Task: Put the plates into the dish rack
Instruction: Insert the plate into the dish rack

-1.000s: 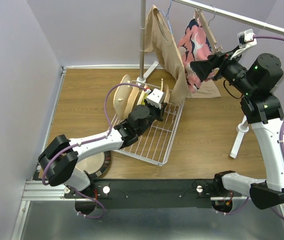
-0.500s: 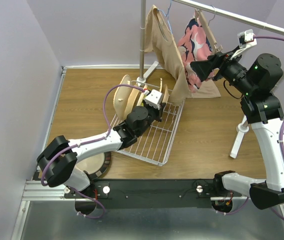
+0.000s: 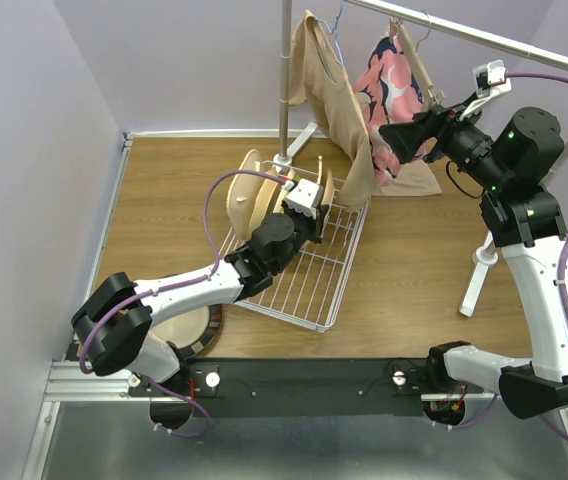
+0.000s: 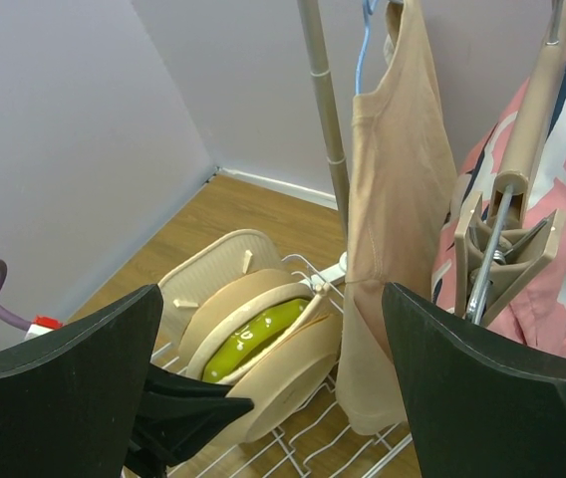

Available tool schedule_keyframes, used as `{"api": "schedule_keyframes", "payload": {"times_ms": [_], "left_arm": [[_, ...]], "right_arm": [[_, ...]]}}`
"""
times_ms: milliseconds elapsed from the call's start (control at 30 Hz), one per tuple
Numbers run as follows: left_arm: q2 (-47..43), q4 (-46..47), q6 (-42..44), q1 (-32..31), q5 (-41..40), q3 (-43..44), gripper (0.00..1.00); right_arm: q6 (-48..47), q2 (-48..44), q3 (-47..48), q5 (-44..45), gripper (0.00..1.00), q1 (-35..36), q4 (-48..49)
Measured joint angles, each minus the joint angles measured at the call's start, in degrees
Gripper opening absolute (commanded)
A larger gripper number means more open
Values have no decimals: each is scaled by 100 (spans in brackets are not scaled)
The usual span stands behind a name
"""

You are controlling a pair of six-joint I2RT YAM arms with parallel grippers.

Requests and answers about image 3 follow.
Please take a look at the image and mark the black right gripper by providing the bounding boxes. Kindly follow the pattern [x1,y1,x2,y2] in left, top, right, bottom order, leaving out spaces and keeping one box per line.
[380,91,511,191]

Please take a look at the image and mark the cream green floral plate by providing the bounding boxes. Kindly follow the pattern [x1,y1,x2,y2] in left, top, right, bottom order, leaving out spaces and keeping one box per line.
[272,189,288,213]

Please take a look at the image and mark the bird pattern beige plate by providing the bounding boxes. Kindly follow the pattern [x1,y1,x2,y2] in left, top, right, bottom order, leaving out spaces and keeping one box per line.
[247,179,281,236]

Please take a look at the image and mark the beige plate orange leaves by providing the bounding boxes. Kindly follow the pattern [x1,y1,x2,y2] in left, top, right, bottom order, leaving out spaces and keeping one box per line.
[320,169,335,222]

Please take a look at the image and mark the yellow woven placemat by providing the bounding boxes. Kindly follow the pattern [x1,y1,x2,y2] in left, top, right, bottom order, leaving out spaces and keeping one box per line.
[316,155,325,192]

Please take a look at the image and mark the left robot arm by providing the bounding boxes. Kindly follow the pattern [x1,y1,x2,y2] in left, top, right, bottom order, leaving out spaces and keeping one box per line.
[71,206,328,395]

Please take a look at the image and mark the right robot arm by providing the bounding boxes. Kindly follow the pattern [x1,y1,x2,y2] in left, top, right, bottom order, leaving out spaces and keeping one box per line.
[379,106,568,419]

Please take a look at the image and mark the pink patterned hanging garment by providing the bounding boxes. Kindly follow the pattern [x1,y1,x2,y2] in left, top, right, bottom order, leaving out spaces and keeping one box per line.
[353,34,423,187]

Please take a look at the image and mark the beige hanging shirt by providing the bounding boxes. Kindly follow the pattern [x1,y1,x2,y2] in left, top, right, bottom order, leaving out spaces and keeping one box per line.
[289,11,442,208]

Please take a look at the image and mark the wooden clip hanger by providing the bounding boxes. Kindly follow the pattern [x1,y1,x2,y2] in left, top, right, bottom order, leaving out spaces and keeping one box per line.
[389,17,445,109]

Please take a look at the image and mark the black rimmed silver plate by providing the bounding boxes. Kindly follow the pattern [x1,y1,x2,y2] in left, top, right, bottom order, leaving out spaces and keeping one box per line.
[151,304,223,360]

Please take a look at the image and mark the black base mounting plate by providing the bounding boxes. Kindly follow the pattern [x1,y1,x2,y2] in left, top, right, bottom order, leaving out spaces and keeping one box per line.
[129,358,461,420]

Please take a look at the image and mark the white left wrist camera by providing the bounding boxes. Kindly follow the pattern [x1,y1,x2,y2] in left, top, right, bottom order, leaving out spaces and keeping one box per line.
[282,178,324,219]

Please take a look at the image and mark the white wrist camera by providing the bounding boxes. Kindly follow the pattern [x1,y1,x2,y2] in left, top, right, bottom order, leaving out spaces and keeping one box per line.
[461,60,512,119]
[282,178,324,219]

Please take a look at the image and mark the white wire dish rack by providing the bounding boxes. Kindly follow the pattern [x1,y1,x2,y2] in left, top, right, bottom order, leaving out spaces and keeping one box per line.
[219,178,369,332]

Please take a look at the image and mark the white clothes rack frame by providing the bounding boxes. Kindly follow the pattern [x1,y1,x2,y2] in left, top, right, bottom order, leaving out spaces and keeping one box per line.
[273,1,568,317]

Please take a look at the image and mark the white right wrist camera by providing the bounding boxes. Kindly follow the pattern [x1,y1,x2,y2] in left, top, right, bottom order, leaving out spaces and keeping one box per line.
[461,60,512,119]

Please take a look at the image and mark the blue wire hanger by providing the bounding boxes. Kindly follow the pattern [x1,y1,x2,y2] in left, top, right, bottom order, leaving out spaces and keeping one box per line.
[315,0,345,67]

